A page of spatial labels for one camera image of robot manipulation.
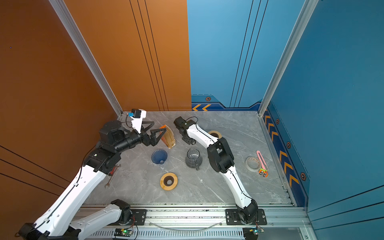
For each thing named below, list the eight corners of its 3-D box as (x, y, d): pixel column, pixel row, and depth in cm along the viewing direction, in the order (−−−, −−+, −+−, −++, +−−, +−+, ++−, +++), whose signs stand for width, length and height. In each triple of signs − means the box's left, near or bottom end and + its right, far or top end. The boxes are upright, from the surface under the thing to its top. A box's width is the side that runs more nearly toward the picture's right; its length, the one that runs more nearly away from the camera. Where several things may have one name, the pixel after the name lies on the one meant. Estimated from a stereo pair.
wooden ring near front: (159, 190, 83) (158, 189, 81) (161, 174, 89) (161, 172, 87) (177, 190, 83) (176, 189, 81) (178, 174, 89) (178, 172, 87)
